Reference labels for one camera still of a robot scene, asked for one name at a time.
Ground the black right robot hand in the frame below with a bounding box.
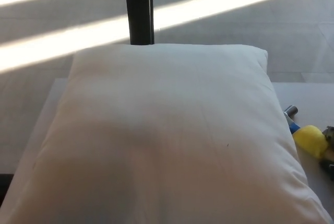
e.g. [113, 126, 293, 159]
[318, 124, 334, 175]

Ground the white pillow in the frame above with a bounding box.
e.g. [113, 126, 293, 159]
[0, 43, 334, 224]

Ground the black vertical post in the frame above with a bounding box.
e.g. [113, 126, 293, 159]
[124, 0, 155, 46]

